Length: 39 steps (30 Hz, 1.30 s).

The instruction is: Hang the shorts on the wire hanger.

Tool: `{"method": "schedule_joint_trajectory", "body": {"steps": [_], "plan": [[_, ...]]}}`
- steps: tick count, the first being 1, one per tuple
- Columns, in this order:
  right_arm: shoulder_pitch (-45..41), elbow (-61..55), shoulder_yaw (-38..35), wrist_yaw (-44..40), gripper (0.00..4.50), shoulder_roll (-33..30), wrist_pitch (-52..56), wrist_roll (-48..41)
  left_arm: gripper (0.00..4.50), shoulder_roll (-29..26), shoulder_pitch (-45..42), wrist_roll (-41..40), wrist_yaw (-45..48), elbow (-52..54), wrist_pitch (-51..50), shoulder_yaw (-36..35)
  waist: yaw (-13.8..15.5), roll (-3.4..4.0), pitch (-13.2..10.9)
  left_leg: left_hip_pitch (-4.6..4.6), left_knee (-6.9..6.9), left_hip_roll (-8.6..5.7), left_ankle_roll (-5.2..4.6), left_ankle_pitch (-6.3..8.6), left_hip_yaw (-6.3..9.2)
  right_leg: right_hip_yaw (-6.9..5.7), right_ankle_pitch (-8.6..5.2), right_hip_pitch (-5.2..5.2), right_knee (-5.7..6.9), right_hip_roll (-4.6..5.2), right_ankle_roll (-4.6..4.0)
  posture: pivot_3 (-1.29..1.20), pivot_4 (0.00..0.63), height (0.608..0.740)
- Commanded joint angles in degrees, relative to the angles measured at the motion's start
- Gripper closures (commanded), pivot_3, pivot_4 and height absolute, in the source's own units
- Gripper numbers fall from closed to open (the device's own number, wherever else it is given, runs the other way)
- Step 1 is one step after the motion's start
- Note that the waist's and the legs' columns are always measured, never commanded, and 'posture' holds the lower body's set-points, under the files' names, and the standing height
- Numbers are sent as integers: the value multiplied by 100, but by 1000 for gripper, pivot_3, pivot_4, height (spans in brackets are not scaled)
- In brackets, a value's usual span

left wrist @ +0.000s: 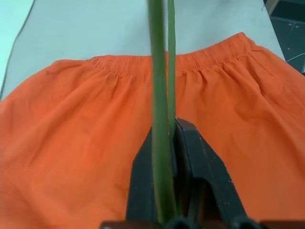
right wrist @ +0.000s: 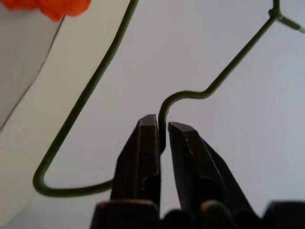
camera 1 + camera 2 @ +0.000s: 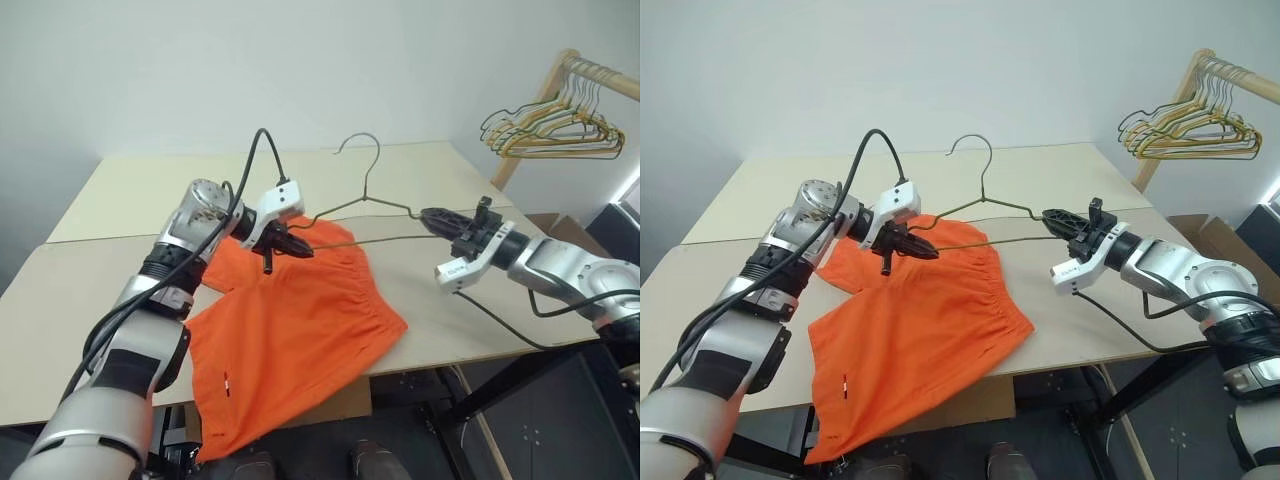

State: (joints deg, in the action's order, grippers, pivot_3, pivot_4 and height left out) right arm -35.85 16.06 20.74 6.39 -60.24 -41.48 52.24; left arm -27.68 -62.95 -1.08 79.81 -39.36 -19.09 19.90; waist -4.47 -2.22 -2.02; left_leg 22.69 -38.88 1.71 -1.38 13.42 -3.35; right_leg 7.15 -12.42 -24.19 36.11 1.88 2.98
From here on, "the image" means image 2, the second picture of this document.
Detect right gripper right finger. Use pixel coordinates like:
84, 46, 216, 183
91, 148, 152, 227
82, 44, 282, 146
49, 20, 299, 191
168, 122, 252, 212

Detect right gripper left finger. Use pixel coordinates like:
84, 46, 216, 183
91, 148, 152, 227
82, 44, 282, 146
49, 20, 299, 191
109, 114, 162, 209

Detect orange shorts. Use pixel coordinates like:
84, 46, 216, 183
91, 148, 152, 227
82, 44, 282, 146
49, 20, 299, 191
4, 0, 92, 22

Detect green wire hanger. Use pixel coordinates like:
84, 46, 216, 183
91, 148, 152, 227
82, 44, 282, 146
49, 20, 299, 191
32, 0, 305, 198

